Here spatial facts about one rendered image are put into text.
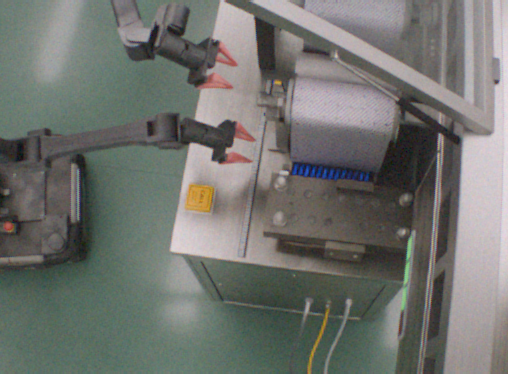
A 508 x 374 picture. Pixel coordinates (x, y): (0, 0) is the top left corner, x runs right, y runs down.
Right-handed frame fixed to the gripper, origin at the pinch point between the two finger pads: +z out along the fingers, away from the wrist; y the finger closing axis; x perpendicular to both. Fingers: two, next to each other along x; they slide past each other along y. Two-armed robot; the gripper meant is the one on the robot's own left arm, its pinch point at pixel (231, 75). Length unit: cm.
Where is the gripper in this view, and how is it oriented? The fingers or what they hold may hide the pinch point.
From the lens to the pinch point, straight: 159.2
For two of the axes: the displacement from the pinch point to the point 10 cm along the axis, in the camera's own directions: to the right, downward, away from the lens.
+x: 6.0, -1.8, -7.8
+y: -1.5, 9.3, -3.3
